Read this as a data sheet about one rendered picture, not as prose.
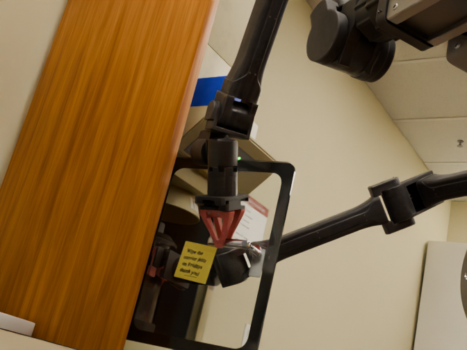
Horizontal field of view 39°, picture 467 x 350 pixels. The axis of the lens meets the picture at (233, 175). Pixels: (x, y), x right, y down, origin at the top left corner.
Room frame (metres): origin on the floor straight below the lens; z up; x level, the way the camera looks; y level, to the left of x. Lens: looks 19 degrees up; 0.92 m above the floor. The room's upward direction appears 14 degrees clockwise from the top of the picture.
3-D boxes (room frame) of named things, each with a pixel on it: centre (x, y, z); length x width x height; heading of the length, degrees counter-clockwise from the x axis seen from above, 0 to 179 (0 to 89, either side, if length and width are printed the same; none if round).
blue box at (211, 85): (1.41, 0.07, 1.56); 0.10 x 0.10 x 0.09; 54
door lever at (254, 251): (1.25, -0.03, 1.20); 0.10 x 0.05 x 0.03; 60
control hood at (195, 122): (1.48, 0.03, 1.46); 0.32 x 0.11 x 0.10; 144
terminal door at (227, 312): (1.31, 0.02, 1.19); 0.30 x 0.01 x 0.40; 60
